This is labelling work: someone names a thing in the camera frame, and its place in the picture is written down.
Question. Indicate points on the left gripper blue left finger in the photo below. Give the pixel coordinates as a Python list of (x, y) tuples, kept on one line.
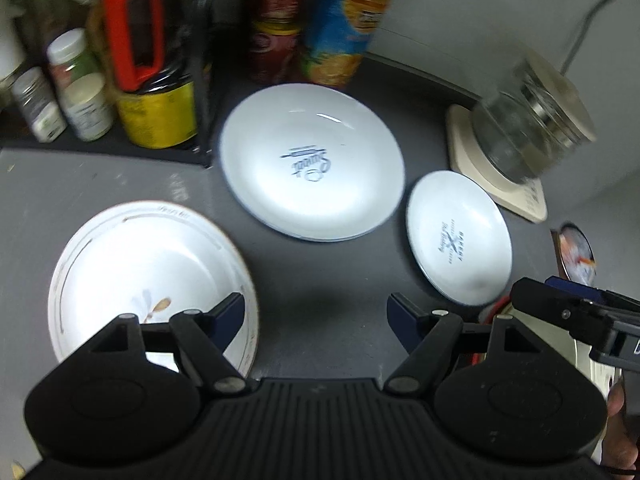
[(199, 332)]

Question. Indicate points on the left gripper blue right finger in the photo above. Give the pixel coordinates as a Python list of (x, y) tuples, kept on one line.
[(411, 325)]

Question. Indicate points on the white plate Bakery print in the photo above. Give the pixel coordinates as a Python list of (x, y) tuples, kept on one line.
[(459, 238)]

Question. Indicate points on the white plate Sweet print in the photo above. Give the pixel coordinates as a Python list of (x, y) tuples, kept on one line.
[(312, 163)]

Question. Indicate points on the red and black bowl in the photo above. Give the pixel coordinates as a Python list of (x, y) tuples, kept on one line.
[(503, 306)]

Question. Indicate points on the person's right hand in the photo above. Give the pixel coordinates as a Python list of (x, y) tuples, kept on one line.
[(619, 446)]

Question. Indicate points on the brown pot with packets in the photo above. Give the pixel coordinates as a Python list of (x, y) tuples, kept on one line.
[(574, 255)]

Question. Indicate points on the white plate leaf pattern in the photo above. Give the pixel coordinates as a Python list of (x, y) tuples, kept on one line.
[(152, 259)]

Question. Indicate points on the cream kettle base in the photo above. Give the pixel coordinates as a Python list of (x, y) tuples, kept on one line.
[(465, 156)]

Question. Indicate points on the glass electric kettle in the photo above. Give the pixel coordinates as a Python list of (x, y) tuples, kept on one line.
[(532, 121)]

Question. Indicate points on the white cap seasoning jar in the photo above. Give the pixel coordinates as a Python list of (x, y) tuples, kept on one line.
[(80, 84)]

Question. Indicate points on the small clear spice jar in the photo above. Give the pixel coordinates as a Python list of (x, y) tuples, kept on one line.
[(38, 106)]

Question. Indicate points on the soy sauce bottle yellow label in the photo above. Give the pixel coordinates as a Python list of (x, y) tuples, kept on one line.
[(147, 78)]

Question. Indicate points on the red drink can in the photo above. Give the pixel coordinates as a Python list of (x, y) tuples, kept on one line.
[(274, 40)]

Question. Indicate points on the orange juice bottle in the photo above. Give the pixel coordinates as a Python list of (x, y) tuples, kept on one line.
[(336, 39)]

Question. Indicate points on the white squeeze bottle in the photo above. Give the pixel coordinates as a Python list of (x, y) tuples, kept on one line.
[(12, 54)]

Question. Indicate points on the black wire shelf rack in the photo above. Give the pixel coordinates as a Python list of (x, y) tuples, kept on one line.
[(192, 40)]

